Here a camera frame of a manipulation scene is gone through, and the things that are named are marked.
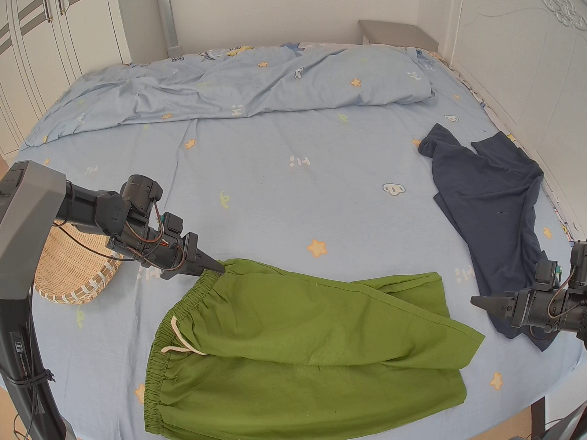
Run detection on green shorts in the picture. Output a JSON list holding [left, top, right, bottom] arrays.
[[143, 258, 486, 440]]

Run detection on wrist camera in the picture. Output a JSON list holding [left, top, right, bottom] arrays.
[[534, 259, 561, 292], [160, 212, 185, 247]]

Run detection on pale blue quilt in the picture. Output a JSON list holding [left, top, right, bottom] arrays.
[[20, 42, 438, 150]]

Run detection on dark blue garment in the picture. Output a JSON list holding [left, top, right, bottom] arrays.
[[418, 123, 558, 353]]

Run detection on white wardrobe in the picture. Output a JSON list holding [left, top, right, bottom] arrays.
[[0, 0, 134, 157]]

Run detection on grey wall duct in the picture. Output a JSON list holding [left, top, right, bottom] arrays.
[[153, 0, 180, 58]]

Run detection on bed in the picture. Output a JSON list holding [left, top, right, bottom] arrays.
[[0, 0, 587, 440]]

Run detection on black cable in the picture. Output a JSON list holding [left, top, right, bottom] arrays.
[[51, 218, 124, 261]]

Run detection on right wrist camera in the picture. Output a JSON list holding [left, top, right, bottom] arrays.
[[534, 259, 561, 292]]

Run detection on round woven basket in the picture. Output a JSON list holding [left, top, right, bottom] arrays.
[[34, 225, 124, 307]]

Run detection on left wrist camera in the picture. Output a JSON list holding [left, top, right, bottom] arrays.
[[160, 212, 185, 247]]

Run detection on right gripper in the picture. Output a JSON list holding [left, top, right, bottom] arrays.
[[507, 288, 570, 333]]

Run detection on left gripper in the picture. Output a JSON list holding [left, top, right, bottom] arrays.
[[137, 232, 201, 282]]

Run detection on grey bedside table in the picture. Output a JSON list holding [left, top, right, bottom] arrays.
[[358, 20, 440, 51]]

